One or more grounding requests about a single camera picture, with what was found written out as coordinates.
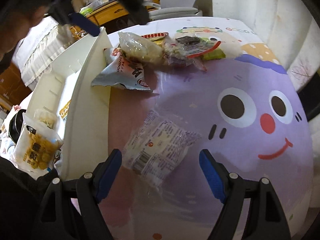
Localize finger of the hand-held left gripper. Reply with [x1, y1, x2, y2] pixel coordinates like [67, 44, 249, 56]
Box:
[49, 0, 100, 37]
[117, 0, 150, 26]

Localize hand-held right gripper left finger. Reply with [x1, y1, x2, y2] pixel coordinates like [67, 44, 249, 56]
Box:
[32, 149, 123, 240]

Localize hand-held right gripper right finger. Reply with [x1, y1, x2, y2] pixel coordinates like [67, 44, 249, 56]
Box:
[199, 149, 292, 240]

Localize cream packet with red edges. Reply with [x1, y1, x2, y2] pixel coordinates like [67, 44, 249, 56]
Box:
[140, 32, 170, 46]

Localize clear packet with beige bread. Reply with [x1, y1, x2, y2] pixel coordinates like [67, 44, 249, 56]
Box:
[118, 31, 170, 64]

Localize clear white sweets packet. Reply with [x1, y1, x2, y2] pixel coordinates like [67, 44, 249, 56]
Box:
[122, 109, 202, 188]

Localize white storage box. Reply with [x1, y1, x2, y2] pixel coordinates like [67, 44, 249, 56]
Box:
[25, 26, 113, 180]

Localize clear packet with dark snack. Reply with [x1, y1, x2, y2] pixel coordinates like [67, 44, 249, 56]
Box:
[162, 35, 223, 71]

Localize white red printed snack bag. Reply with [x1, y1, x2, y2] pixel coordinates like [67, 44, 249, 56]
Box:
[91, 47, 153, 92]

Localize yellow biscuit packet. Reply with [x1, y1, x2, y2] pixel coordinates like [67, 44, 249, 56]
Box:
[14, 112, 64, 174]

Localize orange oat bar packet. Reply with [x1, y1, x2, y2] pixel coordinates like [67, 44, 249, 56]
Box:
[60, 99, 73, 122]

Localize clear puffed rice cake packet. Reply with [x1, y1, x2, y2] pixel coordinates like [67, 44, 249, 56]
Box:
[34, 108, 58, 130]

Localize green snack packet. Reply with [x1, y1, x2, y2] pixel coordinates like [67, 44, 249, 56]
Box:
[200, 47, 227, 61]

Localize black shoulder bag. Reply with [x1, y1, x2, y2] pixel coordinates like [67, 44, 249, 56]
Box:
[7, 110, 27, 143]

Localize wooden desk with drawers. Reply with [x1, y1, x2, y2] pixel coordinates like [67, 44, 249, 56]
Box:
[75, 0, 163, 27]

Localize grey office chair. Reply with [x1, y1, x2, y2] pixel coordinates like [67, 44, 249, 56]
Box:
[149, 0, 203, 20]

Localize white lace cover cloth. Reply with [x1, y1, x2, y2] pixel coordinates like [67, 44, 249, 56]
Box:
[12, 17, 83, 90]

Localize brown wooden door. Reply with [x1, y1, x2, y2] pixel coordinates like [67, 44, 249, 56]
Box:
[0, 62, 30, 110]

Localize floral fleece blanket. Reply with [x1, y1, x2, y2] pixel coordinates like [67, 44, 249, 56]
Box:
[0, 125, 18, 160]

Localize white floral curtain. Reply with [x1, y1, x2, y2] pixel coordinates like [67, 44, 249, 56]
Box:
[210, 0, 320, 120]

